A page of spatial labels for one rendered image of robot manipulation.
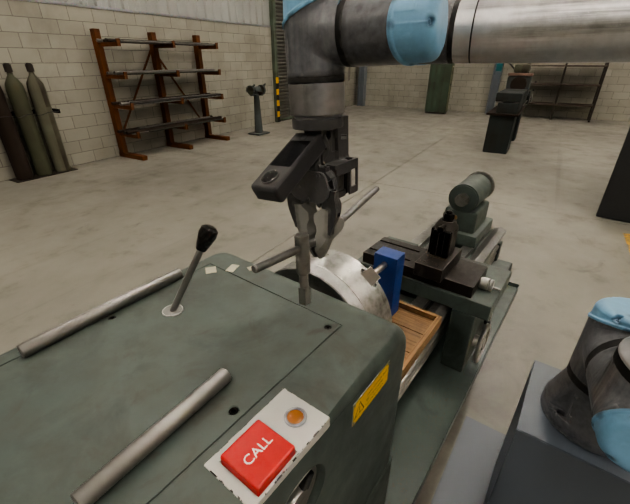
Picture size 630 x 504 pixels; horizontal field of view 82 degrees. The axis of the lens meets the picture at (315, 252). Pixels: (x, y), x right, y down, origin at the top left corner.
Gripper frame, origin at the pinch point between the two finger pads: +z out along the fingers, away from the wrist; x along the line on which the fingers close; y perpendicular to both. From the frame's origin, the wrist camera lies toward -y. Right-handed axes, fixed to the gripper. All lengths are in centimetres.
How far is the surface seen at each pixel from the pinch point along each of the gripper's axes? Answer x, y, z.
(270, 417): -7.5, -20.0, 12.5
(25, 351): 28.1, -34.4, 9.3
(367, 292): 1.7, 20.0, 19.2
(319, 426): -13.1, -17.3, 12.8
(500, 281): -14, 91, 48
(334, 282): 6.7, 14.5, 15.4
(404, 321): 6, 53, 50
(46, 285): 305, 24, 124
